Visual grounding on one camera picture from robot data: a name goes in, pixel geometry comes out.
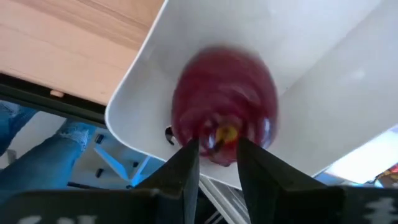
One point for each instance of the white furniture base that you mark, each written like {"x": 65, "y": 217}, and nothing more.
{"x": 115, "y": 155}

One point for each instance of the person's leg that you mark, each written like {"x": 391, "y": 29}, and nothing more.
{"x": 12, "y": 121}
{"x": 40, "y": 161}

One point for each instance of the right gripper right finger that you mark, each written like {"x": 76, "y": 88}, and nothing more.
{"x": 273, "y": 193}

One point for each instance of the red apple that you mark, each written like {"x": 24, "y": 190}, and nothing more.
{"x": 224, "y": 93}

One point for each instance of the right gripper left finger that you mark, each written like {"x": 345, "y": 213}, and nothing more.
{"x": 180, "y": 186}

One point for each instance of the white plastic bin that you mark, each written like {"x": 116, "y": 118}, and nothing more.
{"x": 280, "y": 31}

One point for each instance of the grey metal rail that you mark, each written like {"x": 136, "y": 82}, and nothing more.
{"x": 224, "y": 199}

